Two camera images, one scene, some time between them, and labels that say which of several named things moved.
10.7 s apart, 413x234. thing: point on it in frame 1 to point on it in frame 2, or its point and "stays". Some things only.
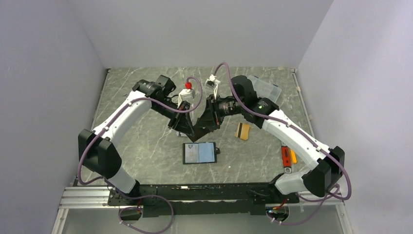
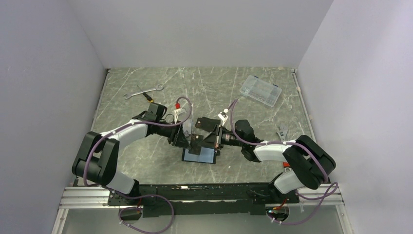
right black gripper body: (224, 107) to (227, 138)
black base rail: (200, 199) stays
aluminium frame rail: (87, 197) stays
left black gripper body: (184, 106) to (169, 131)
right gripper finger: (207, 122) to (211, 140)
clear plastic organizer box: (265, 89) stays
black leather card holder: (202, 152) stays
